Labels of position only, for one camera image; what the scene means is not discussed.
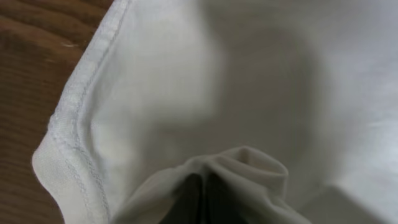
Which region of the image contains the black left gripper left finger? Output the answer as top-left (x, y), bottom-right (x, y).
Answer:
top-left (159, 174), bottom-right (203, 224)

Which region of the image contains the white t-shirt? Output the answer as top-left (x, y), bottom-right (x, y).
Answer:
top-left (32, 0), bottom-right (397, 223)

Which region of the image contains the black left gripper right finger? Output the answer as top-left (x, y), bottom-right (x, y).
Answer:
top-left (205, 173), bottom-right (248, 224)

